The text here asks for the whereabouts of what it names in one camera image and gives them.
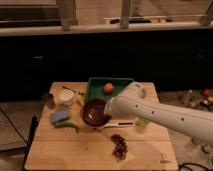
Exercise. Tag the dark purple bowl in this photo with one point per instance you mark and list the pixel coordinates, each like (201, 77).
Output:
(93, 113)

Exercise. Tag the wooden table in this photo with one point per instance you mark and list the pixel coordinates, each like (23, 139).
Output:
(64, 149)

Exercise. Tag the green chili pepper toy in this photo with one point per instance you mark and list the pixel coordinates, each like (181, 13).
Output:
(66, 124)

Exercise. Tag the green plastic tray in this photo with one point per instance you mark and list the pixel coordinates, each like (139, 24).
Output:
(95, 87)

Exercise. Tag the blue sponge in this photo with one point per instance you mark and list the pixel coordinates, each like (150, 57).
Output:
(59, 116)

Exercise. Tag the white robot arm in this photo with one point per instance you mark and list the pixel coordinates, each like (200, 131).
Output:
(191, 122)

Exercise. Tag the thin dark stick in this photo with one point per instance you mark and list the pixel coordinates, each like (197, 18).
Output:
(75, 91)

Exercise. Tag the white round container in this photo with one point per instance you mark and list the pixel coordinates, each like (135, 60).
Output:
(66, 97)

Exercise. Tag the spice bottle rack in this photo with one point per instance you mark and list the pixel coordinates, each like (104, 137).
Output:
(194, 99)

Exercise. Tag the white handled brush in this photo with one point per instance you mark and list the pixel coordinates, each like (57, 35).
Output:
(116, 124)

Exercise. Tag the light green cup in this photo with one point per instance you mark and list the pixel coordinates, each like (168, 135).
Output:
(142, 123)

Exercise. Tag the orange ball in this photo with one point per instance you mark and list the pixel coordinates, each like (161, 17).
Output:
(108, 88)

